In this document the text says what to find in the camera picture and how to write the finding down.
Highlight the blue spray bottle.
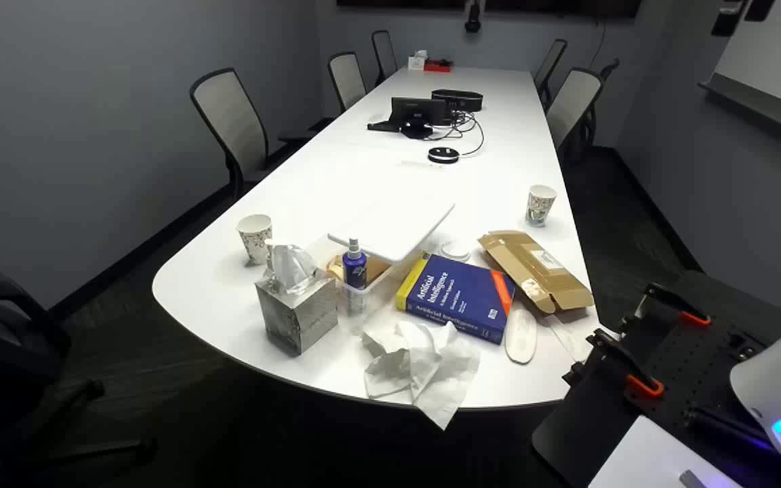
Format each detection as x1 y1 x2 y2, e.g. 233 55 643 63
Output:
342 239 369 288

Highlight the tan plastic item in container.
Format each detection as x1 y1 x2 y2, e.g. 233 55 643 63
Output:
325 251 391 291

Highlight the blue and yellow book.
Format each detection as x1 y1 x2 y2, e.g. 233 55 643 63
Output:
394 255 508 344

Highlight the black round speaker puck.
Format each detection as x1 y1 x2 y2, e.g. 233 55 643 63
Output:
428 146 458 165

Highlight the grey tissue box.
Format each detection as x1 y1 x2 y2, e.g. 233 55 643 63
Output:
254 245 338 354

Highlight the orange pen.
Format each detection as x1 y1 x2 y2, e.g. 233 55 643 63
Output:
491 269 513 315

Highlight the black conference phone device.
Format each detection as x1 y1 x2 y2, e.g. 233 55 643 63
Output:
369 98 430 140

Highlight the crumpled white paper towel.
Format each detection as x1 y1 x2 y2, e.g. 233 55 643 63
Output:
360 319 481 430

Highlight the paper cup near left edge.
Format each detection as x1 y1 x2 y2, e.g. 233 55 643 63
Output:
239 213 272 265

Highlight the paper cup edge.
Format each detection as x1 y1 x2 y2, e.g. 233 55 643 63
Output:
527 185 557 224
239 213 272 265

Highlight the black soundbar device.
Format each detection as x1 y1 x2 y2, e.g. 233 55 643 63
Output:
430 89 483 110

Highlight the paper cup near right edge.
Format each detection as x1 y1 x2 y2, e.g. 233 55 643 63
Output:
527 185 557 224

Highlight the right side grey chair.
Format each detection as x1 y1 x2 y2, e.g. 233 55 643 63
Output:
548 68 601 148

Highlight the grey mesh office chair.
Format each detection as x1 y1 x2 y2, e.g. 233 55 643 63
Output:
189 68 269 193

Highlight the orange black clamp lower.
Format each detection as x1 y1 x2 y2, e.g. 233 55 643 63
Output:
563 329 664 398

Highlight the orange black clamp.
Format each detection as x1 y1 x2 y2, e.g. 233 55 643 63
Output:
563 329 664 398
633 283 714 329

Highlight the far right grey chair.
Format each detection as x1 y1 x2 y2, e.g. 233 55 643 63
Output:
535 39 566 89

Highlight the orange black clamp upper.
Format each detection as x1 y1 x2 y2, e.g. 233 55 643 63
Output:
633 283 714 329

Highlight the dark office chair foreground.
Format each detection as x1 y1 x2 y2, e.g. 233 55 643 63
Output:
0 274 157 488

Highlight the black cable on table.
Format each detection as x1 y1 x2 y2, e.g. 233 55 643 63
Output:
426 110 491 159

